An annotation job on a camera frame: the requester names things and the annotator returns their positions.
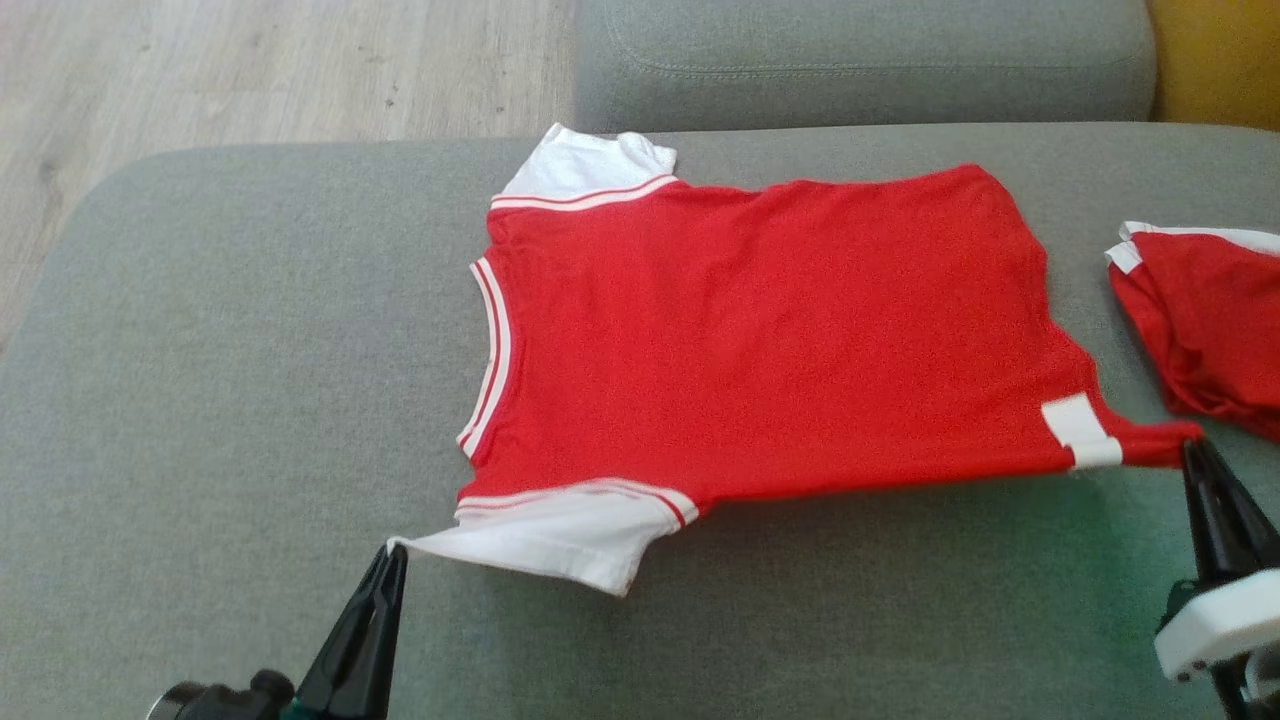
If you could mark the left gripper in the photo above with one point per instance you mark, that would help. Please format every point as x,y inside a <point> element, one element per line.
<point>230,702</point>

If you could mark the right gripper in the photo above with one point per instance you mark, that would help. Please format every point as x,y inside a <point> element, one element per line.
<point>1220,620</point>

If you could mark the red jersey with number print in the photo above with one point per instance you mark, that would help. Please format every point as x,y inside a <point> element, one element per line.
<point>750,340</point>

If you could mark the red white shirt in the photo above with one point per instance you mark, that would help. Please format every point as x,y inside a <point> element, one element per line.
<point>1210,330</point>

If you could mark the large grey sofa seat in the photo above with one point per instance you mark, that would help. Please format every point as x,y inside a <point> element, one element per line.
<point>250,400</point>

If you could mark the yellow cushion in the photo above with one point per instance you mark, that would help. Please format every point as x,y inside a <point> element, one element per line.
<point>1220,55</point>

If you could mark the grey sofa cushion with seam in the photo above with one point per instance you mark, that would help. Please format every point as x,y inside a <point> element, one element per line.
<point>850,60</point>

